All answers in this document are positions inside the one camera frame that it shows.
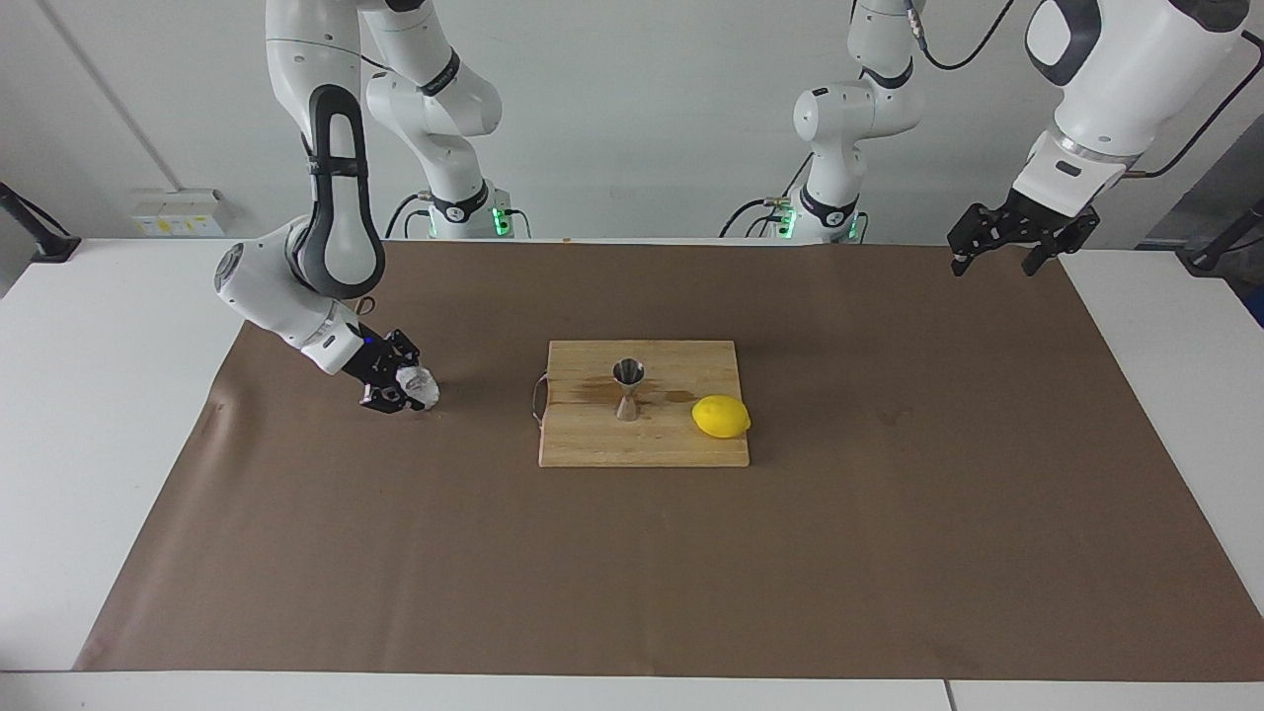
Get clear crinkled plastic cup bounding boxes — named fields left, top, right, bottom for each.
left=393, top=365, right=440, bottom=411

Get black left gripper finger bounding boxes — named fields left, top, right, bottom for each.
left=948, top=202, right=1000, bottom=277
left=1022, top=209, right=1101, bottom=278

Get black right arm base cables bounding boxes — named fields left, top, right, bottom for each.
left=385, top=191, right=435, bottom=241

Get wooden cutting board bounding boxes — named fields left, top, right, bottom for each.
left=530, top=340, right=751, bottom=469

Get black left arm base cables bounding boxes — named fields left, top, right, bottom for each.
left=719, top=148, right=811, bottom=239

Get black stand with clamp foot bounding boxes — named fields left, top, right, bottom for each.
left=1183, top=197, right=1264, bottom=277
left=0, top=183, right=82, bottom=264

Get steel cocktail jigger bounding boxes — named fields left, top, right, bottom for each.
left=611, top=358, right=647, bottom=423

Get brown paper table mat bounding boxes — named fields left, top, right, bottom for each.
left=74, top=240, right=1264, bottom=682

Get yellow lemon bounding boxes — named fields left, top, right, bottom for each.
left=691, top=394, right=752, bottom=439

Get black arm base cables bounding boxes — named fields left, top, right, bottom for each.
left=385, top=191, right=435, bottom=241
left=719, top=148, right=811, bottom=239

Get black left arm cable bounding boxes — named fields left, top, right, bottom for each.
left=904, top=0, right=1264, bottom=181

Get dark grey background panel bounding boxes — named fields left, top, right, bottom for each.
left=1136, top=114, right=1264, bottom=250

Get white wall power outlet strip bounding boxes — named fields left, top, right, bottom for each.
left=131, top=188, right=228, bottom=239

